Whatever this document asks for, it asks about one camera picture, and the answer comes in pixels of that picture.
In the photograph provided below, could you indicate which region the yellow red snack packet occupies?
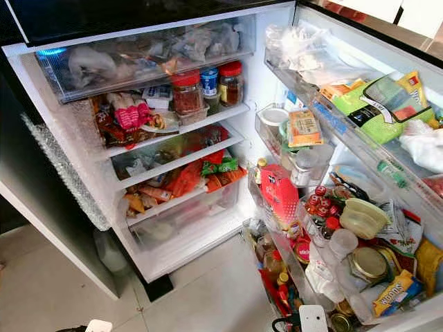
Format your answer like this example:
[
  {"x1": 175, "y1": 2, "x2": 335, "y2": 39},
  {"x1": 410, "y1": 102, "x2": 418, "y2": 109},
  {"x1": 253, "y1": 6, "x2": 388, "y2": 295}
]
[{"x1": 397, "y1": 69, "x2": 430, "y2": 113}]

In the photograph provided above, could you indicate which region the red round lid tin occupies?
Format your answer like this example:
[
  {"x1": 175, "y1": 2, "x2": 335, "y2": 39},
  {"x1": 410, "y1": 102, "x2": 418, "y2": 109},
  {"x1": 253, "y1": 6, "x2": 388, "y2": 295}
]
[{"x1": 293, "y1": 239, "x2": 312, "y2": 264}]

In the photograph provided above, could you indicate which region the printed paper packet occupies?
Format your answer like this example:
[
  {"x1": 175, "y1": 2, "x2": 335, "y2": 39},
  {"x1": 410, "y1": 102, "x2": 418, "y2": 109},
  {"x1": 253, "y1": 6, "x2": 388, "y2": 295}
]
[{"x1": 381, "y1": 201, "x2": 423, "y2": 257}]

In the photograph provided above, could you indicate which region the pink food packet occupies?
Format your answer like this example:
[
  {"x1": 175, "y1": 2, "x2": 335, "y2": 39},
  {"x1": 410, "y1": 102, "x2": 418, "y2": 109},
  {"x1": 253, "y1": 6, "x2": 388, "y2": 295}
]
[{"x1": 113, "y1": 93, "x2": 153, "y2": 132}]

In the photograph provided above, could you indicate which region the frosted clear container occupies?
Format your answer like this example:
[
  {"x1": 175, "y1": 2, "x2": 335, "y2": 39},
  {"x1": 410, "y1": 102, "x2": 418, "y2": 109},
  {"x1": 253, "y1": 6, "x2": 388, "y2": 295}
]
[{"x1": 327, "y1": 228, "x2": 359, "y2": 262}]

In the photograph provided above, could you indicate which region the white lid tub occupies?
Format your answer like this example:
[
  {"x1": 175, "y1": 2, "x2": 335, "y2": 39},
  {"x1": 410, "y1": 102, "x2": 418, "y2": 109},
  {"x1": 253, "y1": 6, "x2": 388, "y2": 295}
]
[{"x1": 257, "y1": 106, "x2": 290, "y2": 156}]

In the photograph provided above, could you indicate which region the brown glass bottle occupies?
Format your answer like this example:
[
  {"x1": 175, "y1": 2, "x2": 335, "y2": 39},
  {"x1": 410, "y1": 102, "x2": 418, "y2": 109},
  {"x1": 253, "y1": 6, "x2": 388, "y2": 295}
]
[{"x1": 253, "y1": 234, "x2": 278, "y2": 260}]

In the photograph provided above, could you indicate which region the large gold lid jar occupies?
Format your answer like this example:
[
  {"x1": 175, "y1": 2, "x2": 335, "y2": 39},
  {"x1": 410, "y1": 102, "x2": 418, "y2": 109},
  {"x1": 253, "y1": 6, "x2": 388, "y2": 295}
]
[{"x1": 348, "y1": 247, "x2": 392, "y2": 286}]

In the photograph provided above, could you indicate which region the small green packet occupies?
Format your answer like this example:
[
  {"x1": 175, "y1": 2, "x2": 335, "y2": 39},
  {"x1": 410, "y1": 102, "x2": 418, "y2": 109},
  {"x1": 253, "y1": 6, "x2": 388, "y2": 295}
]
[{"x1": 201, "y1": 154, "x2": 239, "y2": 175}]

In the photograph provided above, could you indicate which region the black fridge white interior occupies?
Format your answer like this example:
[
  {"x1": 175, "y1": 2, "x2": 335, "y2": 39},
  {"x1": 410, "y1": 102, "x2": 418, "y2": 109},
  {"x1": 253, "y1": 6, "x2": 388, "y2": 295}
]
[{"x1": 3, "y1": 0, "x2": 298, "y2": 302}]

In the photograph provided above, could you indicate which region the small gold lid jar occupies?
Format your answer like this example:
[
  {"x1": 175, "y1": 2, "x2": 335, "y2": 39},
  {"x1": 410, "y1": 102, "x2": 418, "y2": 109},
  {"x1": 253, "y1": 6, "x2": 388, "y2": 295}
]
[{"x1": 330, "y1": 313, "x2": 354, "y2": 332}]

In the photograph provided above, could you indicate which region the red drink carton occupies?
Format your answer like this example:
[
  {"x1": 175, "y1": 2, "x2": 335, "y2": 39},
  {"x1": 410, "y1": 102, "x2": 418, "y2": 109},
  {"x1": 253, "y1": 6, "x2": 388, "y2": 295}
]
[{"x1": 260, "y1": 164, "x2": 302, "y2": 239}]

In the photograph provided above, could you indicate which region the orange food packet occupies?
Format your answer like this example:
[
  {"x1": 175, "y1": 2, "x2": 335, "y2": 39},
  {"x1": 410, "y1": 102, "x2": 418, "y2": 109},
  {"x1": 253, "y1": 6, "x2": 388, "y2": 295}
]
[
  {"x1": 170, "y1": 160, "x2": 205, "y2": 198},
  {"x1": 206, "y1": 169, "x2": 246, "y2": 193}
]

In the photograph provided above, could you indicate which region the dark low cabinet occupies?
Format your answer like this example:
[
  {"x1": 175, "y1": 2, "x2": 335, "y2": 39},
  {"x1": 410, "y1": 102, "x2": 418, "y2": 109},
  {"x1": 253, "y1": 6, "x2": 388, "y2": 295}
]
[{"x1": 0, "y1": 197, "x2": 18, "y2": 232}]

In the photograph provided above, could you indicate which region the bubble wrap sheet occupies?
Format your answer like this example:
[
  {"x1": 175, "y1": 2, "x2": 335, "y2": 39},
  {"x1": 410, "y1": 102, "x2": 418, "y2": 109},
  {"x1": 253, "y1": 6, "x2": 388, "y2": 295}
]
[{"x1": 19, "y1": 114, "x2": 108, "y2": 232}]

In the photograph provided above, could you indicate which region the orange flat box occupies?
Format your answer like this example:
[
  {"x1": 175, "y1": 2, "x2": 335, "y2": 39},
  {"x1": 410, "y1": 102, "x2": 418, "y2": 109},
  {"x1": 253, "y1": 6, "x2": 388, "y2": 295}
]
[{"x1": 320, "y1": 81, "x2": 364, "y2": 101}]

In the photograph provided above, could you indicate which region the dark red snack packet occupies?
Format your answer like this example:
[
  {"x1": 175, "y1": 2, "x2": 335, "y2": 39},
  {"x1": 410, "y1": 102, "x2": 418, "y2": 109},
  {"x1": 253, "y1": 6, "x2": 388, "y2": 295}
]
[{"x1": 93, "y1": 97, "x2": 139, "y2": 147}]

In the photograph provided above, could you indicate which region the clear crisper drawer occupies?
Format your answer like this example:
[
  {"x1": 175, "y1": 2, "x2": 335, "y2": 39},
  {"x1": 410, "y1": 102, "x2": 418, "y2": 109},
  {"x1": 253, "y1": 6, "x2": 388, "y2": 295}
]
[{"x1": 126, "y1": 181, "x2": 239, "y2": 251}]

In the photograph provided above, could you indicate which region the yellow orange plastic bowl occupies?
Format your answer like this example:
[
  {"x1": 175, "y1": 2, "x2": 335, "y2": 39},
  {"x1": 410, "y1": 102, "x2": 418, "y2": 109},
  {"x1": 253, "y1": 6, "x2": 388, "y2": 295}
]
[{"x1": 339, "y1": 199, "x2": 392, "y2": 241}]

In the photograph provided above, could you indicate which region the black fridge door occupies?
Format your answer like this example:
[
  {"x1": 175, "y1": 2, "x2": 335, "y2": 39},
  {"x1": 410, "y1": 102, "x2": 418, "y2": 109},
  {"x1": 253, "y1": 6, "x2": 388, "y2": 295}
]
[{"x1": 249, "y1": 0, "x2": 443, "y2": 332}]

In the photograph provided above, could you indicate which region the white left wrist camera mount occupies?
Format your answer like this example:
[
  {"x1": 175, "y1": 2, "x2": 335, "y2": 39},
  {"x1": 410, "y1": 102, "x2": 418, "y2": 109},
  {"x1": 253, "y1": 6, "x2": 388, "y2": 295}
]
[{"x1": 84, "y1": 319, "x2": 113, "y2": 332}]

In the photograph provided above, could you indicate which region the red lid dark jar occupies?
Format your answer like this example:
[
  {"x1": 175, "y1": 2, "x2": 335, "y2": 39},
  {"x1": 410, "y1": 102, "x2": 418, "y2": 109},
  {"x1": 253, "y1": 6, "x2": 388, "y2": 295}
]
[{"x1": 217, "y1": 60, "x2": 245, "y2": 107}]

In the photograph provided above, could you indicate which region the clear chiller drawer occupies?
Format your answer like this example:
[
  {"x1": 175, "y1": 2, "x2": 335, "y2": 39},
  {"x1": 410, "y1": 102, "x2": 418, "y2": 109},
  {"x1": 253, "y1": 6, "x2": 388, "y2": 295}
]
[{"x1": 33, "y1": 15, "x2": 257, "y2": 104}]

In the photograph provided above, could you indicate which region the small yellow cap bottle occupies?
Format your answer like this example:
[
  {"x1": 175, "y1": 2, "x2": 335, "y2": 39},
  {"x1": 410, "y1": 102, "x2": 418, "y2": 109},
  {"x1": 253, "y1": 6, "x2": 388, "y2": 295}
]
[{"x1": 255, "y1": 158, "x2": 267, "y2": 184}]

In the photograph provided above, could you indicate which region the yellow printed snack packet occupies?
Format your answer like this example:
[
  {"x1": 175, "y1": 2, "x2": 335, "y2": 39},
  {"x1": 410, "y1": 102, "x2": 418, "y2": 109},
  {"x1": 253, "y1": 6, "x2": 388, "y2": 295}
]
[{"x1": 372, "y1": 270, "x2": 416, "y2": 317}]

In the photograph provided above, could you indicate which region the white plastic jug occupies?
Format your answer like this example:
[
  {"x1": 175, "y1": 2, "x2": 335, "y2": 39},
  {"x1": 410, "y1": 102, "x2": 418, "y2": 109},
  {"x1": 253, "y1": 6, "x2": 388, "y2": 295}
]
[{"x1": 93, "y1": 228, "x2": 129, "y2": 274}]

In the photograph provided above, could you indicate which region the white box with barcode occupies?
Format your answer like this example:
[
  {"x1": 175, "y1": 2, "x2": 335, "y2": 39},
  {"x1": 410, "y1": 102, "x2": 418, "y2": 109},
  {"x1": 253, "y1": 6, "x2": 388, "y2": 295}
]
[{"x1": 142, "y1": 84, "x2": 174, "y2": 110}]

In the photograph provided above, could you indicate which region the yellow food packet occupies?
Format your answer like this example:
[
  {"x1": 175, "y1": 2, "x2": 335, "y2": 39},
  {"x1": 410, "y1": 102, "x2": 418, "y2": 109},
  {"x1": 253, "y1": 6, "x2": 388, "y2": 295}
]
[{"x1": 125, "y1": 188, "x2": 170, "y2": 216}]

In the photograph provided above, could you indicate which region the glossy tall partition panel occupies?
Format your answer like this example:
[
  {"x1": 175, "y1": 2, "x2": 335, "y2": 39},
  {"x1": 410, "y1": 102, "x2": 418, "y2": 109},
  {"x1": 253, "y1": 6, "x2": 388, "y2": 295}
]
[{"x1": 0, "y1": 41, "x2": 120, "y2": 299}]

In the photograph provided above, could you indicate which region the red cap small bottles pack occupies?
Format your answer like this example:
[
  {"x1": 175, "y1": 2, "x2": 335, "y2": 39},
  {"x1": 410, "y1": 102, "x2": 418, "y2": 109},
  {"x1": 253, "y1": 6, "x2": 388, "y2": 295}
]
[{"x1": 305, "y1": 183, "x2": 343, "y2": 221}]

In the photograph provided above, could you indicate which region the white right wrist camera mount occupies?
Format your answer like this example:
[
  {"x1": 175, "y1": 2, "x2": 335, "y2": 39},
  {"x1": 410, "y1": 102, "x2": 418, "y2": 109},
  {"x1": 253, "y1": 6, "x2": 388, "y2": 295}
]
[{"x1": 299, "y1": 305, "x2": 329, "y2": 332}]

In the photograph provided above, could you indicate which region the blue lid jar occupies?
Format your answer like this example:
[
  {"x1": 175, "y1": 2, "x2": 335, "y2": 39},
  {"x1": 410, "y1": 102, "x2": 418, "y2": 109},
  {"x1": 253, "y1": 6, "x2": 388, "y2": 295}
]
[{"x1": 199, "y1": 66, "x2": 220, "y2": 111}]

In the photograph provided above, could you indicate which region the large green packet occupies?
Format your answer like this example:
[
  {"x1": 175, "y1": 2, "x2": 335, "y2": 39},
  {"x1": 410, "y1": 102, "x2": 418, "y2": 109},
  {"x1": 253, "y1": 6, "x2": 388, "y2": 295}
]
[{"x1": 332, "y1": 82, "x2": 437, "y2": 145}]

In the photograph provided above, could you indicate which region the oil bottle red cap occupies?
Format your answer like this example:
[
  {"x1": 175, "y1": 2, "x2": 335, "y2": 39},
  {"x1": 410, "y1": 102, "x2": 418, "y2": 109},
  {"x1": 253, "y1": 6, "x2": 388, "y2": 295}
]
[{"x1": 263, "y1": 249, "x2": 286, "y2": 281}]

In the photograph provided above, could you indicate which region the clear plastic bottle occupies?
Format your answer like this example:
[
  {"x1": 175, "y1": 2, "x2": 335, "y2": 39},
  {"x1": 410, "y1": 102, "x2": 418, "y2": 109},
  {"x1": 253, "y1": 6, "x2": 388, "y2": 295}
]
[{"x1": 291, "y1": 144, "x2": 336, "y2": 187}]

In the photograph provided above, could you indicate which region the orange label clear packet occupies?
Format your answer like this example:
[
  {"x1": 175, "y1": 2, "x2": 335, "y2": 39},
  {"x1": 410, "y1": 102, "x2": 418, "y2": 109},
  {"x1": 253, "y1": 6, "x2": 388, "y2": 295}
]
[{"x1": 287, "y1": 109, "x2": 325, "y2": 148}]

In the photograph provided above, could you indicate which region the plain yellow packet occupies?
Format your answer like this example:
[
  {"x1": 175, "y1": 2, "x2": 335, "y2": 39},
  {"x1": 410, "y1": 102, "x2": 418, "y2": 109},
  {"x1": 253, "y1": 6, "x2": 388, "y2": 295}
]
[{"x1": 415, "y1": 239, "x2": 443, "y2": 298}]

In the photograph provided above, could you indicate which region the clear shallow fridge drawer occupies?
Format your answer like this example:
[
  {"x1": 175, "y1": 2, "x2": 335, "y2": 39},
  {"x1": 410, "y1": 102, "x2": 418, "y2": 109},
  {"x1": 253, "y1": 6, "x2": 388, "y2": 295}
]
[{"x1": 111, "y1": 124, "x2": 246, "y2": 189}]

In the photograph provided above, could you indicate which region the red sauce bottle yellow cap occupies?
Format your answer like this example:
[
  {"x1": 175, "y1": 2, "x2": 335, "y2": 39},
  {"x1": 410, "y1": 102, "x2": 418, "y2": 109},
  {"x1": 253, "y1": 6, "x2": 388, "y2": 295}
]
[{"x1": 270, "y1": 272, "x2": 302, "y2": 322}]

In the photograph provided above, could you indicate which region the dark blue packet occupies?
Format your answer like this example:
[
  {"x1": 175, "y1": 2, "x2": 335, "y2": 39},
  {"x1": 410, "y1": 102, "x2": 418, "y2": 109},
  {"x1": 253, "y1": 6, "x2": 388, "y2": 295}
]
[{"x1": 332, "y1": 165, "x2": 374, "y2": 201}]

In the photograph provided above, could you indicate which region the white plastic bag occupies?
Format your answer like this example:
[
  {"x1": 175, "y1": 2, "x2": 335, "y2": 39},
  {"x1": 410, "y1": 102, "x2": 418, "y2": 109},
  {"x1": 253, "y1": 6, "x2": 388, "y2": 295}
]
[
  {"x1": 398, "y1": 121, "x2": 443, "y2": 174},
  {"x1": 264, "y1": 24, "x2": 388, "y2": 84}
]

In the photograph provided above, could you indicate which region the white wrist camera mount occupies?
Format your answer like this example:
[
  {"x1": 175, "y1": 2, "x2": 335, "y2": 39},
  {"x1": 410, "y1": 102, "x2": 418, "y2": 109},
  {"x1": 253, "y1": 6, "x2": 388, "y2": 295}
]
[
  {"x1": 84, "y1": 319, "x2": 113, "y2": 332},
  {"x1": 299, "y1": 305, "x2": 329, "y2": 332}
]

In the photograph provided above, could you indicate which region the red lid chili jar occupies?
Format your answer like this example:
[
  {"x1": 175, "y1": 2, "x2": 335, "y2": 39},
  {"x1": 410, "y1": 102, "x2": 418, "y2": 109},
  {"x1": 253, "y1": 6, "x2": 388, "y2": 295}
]
[{"x1": 170, "y1": 69, "x2": 203, "y2": 115}]

